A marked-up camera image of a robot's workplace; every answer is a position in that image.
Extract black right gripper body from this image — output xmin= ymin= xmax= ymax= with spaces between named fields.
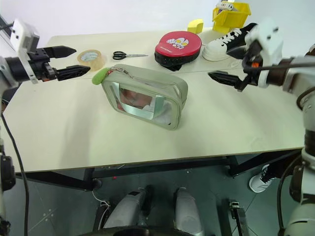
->
xmin=234 ymin=40 xmax=263 ymax=92

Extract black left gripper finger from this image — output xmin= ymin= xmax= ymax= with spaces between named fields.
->
xmin=57 ymin=64 xmax=91 ymax=82
xmin=46 ymin=45 xmax=77 ymax=59

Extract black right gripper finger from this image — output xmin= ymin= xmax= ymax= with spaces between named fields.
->
xmin=208 ymin=71 xmax=244 ymax=87
xmin=225 ymin=45 xmax=250 ymax=59

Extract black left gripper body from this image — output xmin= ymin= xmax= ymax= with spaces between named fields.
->
xmin=28 ymin=47 xmax=60 ymax=82

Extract beige clear zipper pouch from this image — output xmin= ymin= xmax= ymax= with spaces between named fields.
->
xmin=101 ymin=63 xmax=189 ymax=131

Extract clear packing tape roll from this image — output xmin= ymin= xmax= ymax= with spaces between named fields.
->
xmin=77 ymin=49 xmax=105 ymax=72

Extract black white lace-up sneaker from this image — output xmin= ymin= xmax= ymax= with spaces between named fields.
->
xmin=202 ymin=23 xmax=258 ymax=62

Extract green plush zipper charm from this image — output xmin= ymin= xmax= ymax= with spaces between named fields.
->
xmin=91 ymin=68 xmax=109 ymax=86

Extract white tube in bin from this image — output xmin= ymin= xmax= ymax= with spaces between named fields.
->
xmin=216 ymin=2 xmax=237 ymax=11

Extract small yellow plastic bin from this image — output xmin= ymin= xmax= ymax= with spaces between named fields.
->
xmin=187 ymin=19 xmax=205 ymax=34

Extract red black round punch pad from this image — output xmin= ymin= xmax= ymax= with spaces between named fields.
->
xmin=154 ymin=31 xmax=203 ymax=72

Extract white sneaker with black laces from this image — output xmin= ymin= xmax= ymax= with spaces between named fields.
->
xmin=249 ymin=164 xmax=278 ymax=193

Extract silver robot leg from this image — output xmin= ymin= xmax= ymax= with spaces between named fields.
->
xmin=173 ymin=187 xmax=205 ymax=236
xmin=102 ymin=186 xmax=149 ymax=232

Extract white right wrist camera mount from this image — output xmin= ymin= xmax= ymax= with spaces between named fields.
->
xmin=246 ymin=17 xmax=284 ymax=88

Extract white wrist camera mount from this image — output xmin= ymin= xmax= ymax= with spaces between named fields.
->
xmin=10 ymin=19 xmax=40 ymax=85
xmin=246 ymin=17 xmax=284 ymax=88

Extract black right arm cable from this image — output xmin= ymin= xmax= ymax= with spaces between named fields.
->
xmin=242 ymin=58 xmax=315 ymax=74

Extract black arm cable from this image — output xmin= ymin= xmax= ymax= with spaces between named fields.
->
xmin=242 ymin=58 xmax=315 ymax=74
xmin=0 ymin=112 xmax=31 ymax=236

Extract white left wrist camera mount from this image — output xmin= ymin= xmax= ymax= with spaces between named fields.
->
xmin=10 ymin=19 xmax=40 ymax=85

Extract black-handled scissors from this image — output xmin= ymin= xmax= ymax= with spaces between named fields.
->
xmin=112 ymin=51 xmax=150 ymax=61

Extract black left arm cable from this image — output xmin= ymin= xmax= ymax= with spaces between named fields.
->
xmin=0 ymin=112 xmax=31 ymax=236

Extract black metal table frame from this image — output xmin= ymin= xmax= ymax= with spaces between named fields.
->
xmin=15 ymin=148 xmax=304 ymax=192

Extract thin white floor cable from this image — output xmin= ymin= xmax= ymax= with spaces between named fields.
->
xmin=92 ymin=188 xmax=111 ymax=214

